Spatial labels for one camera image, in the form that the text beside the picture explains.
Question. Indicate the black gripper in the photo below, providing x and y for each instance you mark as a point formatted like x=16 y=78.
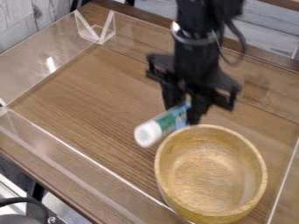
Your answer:
x=191 y=72

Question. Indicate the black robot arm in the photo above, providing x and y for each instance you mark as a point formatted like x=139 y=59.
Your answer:
x=202 y=20

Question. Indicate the green expo marker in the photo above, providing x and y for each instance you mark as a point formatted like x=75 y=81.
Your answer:
x=162 y=125

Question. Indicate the brown wooden bowl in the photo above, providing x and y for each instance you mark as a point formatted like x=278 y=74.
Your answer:
x=211 y=174

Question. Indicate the clear acrylic enclosure wall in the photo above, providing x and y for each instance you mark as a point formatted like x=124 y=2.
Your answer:
x=100 y=194

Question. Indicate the clear acrylic corner bracket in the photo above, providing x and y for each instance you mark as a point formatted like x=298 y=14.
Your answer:
x=95 y=33

